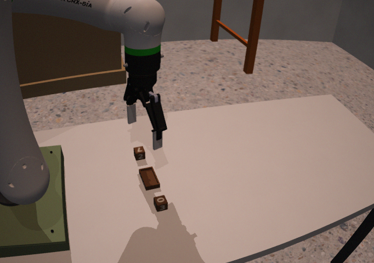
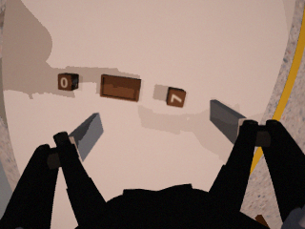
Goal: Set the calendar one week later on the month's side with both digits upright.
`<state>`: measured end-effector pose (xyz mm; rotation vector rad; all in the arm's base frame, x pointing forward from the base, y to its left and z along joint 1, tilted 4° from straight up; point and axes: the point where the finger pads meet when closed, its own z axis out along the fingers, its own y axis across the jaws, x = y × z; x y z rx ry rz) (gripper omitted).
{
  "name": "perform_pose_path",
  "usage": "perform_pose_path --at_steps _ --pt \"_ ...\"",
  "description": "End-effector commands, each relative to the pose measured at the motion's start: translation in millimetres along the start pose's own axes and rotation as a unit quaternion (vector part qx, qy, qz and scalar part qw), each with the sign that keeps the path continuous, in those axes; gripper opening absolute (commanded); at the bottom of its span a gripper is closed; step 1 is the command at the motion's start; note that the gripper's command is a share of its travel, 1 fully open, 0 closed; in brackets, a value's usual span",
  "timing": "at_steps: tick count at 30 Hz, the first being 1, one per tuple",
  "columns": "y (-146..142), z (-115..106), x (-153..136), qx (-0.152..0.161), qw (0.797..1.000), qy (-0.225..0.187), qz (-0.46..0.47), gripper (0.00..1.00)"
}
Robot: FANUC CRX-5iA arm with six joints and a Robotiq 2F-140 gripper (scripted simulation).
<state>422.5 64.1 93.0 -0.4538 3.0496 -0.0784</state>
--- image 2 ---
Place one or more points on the brown number cube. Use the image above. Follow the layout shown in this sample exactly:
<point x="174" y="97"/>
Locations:
<point x="175" y="97"/>
<point x="68" y="81"/>

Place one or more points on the brown wooden tray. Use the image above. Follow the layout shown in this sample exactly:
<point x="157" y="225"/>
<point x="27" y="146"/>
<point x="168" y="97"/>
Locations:
<point x="120" y="87"/>

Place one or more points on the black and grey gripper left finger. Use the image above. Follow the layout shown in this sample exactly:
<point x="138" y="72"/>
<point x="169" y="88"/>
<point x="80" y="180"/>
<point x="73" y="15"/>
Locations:
<point x="30" y="206"/>

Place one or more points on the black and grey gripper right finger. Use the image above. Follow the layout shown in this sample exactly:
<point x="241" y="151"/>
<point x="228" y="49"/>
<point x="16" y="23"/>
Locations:
<point x="285" y="161"/>

